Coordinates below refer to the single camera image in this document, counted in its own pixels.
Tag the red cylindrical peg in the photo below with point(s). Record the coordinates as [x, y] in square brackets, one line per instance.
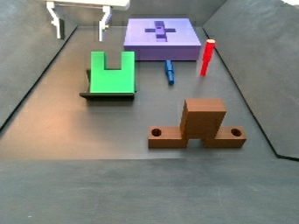
[207, 54]

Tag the brown T-shaped block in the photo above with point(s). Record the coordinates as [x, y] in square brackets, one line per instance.
[201, 118]

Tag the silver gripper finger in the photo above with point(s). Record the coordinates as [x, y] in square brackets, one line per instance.
[103, 22]
[56, 20]

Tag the green U-shaped block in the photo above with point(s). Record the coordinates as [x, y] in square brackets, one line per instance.
[99, 62]

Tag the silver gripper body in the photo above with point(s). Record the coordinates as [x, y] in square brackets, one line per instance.
[119, 5]

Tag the blue cylindrical peg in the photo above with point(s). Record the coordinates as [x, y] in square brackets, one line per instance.
[168, 71]

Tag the purple board with cross slot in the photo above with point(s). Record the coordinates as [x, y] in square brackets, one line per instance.
[161, 39]

